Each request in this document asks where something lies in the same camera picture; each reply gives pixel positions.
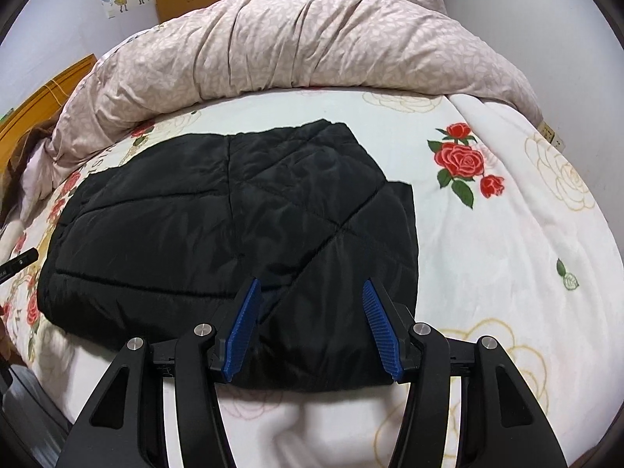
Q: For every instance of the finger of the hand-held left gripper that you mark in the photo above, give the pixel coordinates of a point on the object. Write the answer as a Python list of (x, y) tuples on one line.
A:
[(19, 262)]

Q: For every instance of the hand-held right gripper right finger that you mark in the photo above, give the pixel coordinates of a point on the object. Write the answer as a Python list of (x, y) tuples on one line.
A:
[(382, 331)]

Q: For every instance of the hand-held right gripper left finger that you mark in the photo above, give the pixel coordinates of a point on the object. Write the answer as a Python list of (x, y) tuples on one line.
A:
[(241, 331)]

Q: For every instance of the black quilted jacket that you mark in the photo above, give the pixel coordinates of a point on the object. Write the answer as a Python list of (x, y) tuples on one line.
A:
[(195, 214)]

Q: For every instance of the pale pink cloth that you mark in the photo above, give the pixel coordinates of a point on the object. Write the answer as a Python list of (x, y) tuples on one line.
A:
[(39, 175)]

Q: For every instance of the brown cloth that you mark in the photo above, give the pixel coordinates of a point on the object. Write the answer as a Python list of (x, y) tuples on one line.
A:
[(19, 156)]

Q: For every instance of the white rose print bedsheet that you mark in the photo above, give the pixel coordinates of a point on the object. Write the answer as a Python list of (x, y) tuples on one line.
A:
[(512, 234)]

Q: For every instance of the orange wooden headboard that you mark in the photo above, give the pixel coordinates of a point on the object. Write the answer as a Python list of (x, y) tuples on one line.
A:
[(44, 92)]

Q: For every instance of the pink patterned quilt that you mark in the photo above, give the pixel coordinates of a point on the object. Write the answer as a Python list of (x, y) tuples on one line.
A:
[(317, 44)]

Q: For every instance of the white wall socket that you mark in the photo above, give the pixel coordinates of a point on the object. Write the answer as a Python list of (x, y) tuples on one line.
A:
[(553, 136)]

